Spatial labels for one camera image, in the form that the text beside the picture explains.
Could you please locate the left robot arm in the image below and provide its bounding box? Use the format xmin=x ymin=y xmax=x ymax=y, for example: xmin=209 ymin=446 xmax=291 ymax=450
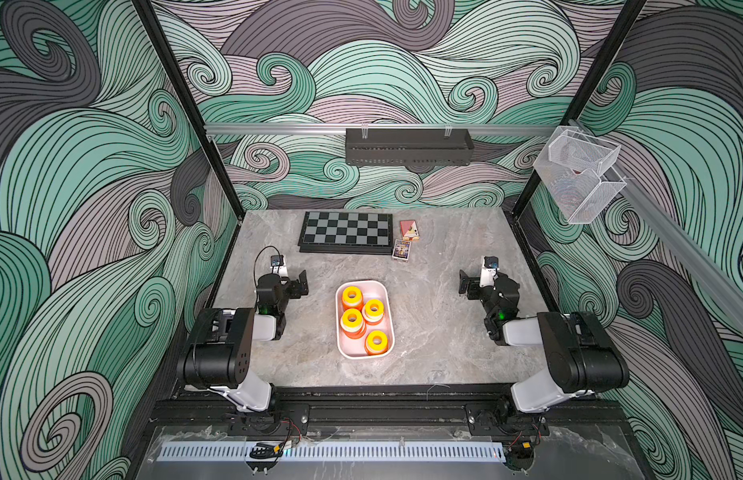
xmin=177 ymin=271 xmax=310 ymax=412

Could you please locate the black chessboard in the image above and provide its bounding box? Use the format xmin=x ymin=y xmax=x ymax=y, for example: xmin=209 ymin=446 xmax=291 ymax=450
xmin=298 ymin=211 xmax=393 ymax=256

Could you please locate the yellow tape roll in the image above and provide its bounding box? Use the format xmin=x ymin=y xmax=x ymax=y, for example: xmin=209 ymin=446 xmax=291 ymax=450
xmin=362 ymin=298 xmax=385 ymax=319
xmin=340 ymin=309 xmax=366 ymax=332
xmin=342 ymin=285 xmax=365 ymax=305
xmin=365 ymin=330 xmax=389 ymax=350

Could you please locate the clear acrylic bin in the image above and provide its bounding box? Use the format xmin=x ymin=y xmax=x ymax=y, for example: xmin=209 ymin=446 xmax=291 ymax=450
xmin=533 ymin=126 xmax=625 ymax=224

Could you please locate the red card box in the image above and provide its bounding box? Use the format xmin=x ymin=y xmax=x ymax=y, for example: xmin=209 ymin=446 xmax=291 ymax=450
xmin=399 ymin=220 xmax=419 ymax=241

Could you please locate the orange tape roll top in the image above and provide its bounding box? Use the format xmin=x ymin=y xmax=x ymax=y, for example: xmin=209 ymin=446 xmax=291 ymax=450
xmin=343 ymin=301 xmax=364 ymax=310

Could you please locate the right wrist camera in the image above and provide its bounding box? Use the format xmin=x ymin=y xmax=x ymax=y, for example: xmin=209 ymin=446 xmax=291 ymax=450
xmin=479 ymin=256 xmax=499 ymax=287

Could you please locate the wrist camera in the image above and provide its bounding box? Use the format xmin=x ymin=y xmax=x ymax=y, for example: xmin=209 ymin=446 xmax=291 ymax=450
xmin=270 ymin=254 xmax=289 ymax=278
xmin=479 ymin=256 xmax=499 ymax=287

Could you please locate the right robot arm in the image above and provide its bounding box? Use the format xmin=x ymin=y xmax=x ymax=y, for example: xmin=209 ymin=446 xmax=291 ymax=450
xmin=459 ymin=267 xmax=629 ymax=414

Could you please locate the white storage box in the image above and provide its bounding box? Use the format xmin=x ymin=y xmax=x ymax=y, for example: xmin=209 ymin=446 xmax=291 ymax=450
xmin=335 ymin=280 xmax=395 ymax=360

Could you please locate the white perforated strip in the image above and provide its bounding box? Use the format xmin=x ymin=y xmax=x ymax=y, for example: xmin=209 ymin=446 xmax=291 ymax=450
xmin=157 ymin=440 xmax=505 ymax=463

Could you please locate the purple card box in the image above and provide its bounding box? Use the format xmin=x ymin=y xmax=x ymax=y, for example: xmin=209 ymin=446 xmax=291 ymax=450
xmin=391 ymin=239 xmax=411 ymax=261

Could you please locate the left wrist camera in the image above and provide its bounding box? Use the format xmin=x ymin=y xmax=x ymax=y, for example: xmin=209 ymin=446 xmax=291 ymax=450
xmin=270 ymin=254 xmax=289 ymax=278

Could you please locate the black wall shelf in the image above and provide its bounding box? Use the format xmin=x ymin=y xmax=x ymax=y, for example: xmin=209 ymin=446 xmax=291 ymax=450
xmin=345 ymin=127 xmax=475 ymax=169

